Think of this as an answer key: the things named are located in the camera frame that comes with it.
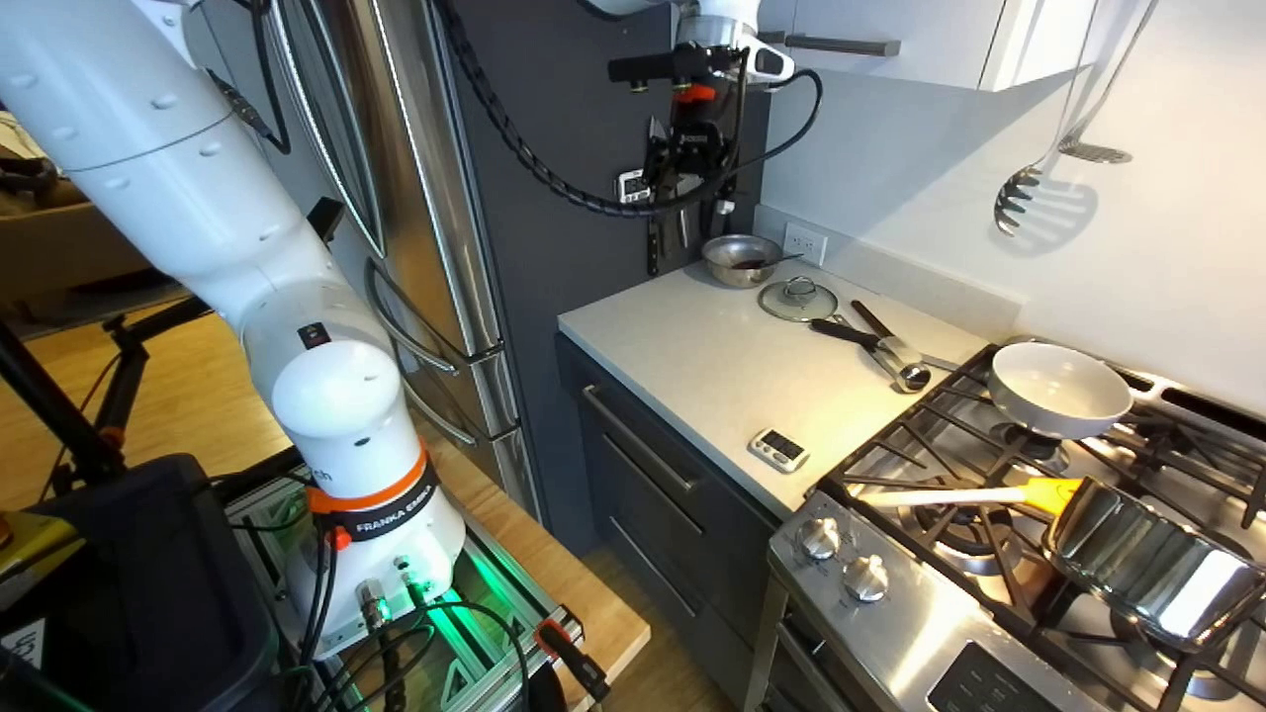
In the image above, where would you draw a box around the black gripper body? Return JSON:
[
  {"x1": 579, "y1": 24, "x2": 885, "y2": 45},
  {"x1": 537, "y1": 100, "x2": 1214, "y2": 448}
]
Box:
[{"x1": 639, "y1": 83, "x2": 732, "y2": 181}]

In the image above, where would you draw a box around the white digital timer calculator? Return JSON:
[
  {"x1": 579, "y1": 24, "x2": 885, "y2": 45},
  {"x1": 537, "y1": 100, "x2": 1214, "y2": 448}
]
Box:
[{"x1": 745, "y1": 422, "x2": 815, "y2": 475}]

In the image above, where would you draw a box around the small metal bowl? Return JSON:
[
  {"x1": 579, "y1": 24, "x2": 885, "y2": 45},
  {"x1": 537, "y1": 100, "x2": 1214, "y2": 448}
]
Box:
[{"x1": 696, "y1": 229, "x2": 786, "y2": 291}]

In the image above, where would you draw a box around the round glass lid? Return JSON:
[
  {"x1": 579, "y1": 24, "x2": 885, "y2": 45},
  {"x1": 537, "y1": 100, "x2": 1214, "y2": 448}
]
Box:
[{"x1": 757, "y1": 269, "x2": 844, "y2": 328}]

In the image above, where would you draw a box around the stainless steel refrigerator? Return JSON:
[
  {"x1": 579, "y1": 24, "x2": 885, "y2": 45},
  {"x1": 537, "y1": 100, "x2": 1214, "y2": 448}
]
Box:
[{"x1": 195, "y1": 0, "x2": 545, "y2": 517}]

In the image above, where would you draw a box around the white upper cabinet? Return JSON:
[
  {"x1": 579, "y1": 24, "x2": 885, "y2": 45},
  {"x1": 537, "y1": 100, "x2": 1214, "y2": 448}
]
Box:
[{"x1": 757, "y1": 0, "x2": 1102, "y2": 96}]

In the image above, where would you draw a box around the black cast iron grate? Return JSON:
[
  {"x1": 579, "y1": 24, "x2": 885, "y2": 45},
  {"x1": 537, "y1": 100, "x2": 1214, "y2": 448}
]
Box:
[
  {"x1": 1001, "y1": 392, "x2": 1266, "y2": 712},
  {"x1": 823, "y1": 344, "x2": 1191, "y2": 585}
]

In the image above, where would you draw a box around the hanging slotted turner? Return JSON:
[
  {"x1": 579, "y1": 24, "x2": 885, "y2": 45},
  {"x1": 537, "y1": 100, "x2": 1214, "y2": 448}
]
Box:
[{"x1": 989, "y1": 0, "x2": 1163, "y2": 257}]

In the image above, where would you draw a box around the dark grey lower cabinet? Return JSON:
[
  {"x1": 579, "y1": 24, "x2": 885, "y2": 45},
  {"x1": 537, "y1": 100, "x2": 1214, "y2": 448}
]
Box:
[{"x1": 551, "y1": 328, "x2": 783, "y2": 712}]

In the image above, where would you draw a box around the silver stove knob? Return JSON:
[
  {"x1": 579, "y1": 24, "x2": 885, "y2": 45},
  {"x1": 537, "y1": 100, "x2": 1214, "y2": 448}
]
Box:
[
  {"x1": 800, "y1": 512, "x2": 845, "y2": 562},
  {"x1": 844, "y1": 550, "x2": 893, "y2": 609}
]

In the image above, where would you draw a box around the white frying pan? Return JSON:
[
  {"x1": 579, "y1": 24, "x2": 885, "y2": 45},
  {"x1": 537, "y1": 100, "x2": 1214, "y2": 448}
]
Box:
[{"x1": 985, "y1": 338, "x2": 1184, "y2": 444}]

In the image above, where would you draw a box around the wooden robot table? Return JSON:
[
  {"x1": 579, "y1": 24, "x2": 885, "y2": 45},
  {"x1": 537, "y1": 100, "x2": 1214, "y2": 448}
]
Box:
[{"x1": 223, "y1": 430, "x2": 655, "y2": 712}]

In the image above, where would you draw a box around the black orange clamp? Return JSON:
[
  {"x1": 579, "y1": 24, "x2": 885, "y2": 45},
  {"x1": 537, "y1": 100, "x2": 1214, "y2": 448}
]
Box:
[{"x1": 531, "y1": 604, "x2": 617, "y2": 707}]

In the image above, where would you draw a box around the stainless steel gas stove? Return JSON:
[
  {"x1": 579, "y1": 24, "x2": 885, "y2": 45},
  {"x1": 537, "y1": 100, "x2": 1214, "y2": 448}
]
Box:
[{"x1": 745, "y1": 341, "x2": 1266, "y2": 712}]

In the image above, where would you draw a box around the stainless steel pot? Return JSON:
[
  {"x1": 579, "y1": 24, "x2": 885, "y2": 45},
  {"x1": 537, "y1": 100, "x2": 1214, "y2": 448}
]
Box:
[{"x1": 1046, "y1": 475, "x2": 1257, "y2": 649}]

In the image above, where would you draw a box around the black tripod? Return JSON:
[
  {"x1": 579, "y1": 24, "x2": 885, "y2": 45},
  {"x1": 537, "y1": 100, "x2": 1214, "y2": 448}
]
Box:
[{"x1": 0, "y1": 287, "x2": 212, "y2": 488}]

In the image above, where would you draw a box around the black box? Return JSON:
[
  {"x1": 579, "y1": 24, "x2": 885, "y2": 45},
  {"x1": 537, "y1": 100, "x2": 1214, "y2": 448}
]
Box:
[{"x1": 0, "y1": 451, "x2": 290, "y2": 712}]

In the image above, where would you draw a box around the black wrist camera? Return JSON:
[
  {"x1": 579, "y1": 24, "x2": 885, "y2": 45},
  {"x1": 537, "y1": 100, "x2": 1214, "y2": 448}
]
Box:
[{"x1": 605, "y1": 40, "x2": 802, "y2": 90}]

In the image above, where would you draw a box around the white wall outlet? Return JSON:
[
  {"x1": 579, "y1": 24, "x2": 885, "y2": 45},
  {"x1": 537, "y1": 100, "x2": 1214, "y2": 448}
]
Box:
[{"x1": 783, "y1": 219, "x2": 832, "y2": 269}]

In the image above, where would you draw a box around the black camera cable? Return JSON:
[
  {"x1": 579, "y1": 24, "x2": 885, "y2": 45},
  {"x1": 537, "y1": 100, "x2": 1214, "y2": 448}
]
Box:
[{"x1": 715, "y1": 63, "x2": 825, "y2": 181}]

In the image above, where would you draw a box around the dark upper cabinet handle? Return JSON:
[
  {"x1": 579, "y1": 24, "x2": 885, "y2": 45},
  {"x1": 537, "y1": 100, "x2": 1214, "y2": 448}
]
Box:
[{"x1": 757, "y1": 28, "x2": 907, "y2": 61}]

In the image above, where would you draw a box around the black handled can opener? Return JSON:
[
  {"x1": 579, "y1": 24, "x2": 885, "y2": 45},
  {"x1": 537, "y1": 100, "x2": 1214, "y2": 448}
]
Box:
[{"x1": 808, "y1": 297, "x2": 934, "y2": 397}]

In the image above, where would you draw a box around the metal drawer handle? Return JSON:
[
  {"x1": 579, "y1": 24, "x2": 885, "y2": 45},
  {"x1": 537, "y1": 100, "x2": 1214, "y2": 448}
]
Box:
[
  {"x1": 579, "y1": 381, "x2": 705, "y2": 493},
  {"x1": 603, "y1": 512, "x2": 705, "y2": 601}
]

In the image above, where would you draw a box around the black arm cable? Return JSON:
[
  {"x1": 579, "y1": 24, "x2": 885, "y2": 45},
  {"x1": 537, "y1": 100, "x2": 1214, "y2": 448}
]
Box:
[{"x1": 200, "y1": 0, "x2": 295, "y2": 160}]

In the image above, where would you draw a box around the black base cable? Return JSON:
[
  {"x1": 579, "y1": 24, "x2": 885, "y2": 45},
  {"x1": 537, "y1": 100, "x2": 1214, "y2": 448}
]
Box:
[{"x1": 293, "y1": 508, "x2": 401, "y2": 712}]

